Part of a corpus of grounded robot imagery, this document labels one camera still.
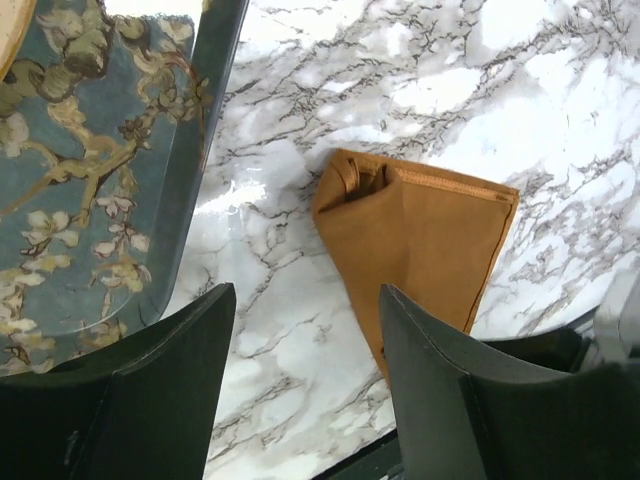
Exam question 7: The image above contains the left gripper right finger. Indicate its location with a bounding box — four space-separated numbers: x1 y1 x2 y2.
379 285 639 479

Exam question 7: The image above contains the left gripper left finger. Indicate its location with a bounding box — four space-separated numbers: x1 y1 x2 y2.
1 283 236 479

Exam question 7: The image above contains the brown cloth napkin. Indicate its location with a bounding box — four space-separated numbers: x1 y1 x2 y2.
312 149 520 373

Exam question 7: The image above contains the green floral tray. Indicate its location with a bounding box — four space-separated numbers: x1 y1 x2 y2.
1 0 247 377

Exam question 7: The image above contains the peach floral plate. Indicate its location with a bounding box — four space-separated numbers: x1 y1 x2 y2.
0 0 37 80

